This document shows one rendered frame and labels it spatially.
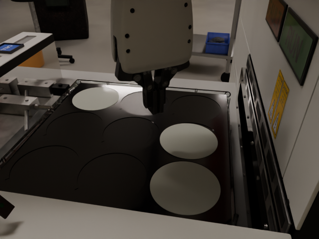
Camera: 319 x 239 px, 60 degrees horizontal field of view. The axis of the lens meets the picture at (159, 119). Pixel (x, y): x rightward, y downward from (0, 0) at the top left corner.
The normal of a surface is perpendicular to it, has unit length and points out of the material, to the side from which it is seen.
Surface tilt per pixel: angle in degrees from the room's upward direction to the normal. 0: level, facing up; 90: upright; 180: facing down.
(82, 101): 0
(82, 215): 0
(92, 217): 0
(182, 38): 91
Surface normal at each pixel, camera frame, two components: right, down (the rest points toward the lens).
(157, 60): 0.41, 0.62
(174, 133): 0.01, -0.83
